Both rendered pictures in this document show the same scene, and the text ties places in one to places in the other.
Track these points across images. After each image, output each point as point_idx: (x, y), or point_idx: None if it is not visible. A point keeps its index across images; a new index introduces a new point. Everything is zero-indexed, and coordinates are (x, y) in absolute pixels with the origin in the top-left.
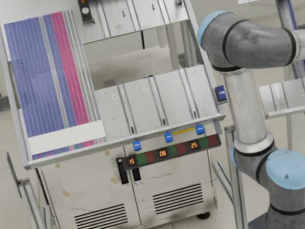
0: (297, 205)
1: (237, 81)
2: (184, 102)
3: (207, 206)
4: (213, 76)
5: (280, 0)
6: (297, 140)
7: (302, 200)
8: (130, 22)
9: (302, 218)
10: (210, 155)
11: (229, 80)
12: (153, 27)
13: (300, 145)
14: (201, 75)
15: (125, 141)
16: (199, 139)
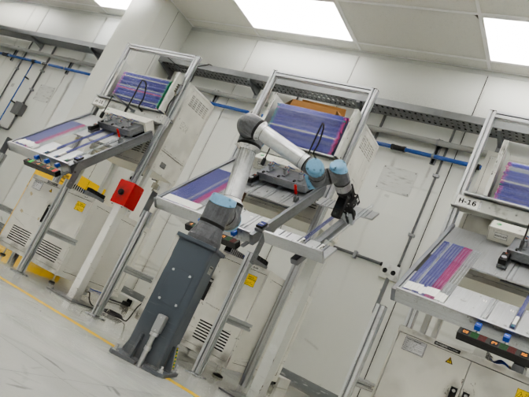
0: (207, 213)
1: (239, 151)
2: (243, 223)
3: (221, 358)
4: (269, 223)
5: (342, 219)
6: (289, 309)
7: (211, 212)
8: (265, 194)
9: (204, 225)
10: (249, 316)
11: (238, 150)
12: (272, 200)
13: (288, 313)
14: (265, 221)
15: (199, 215)
16: (228, 236)
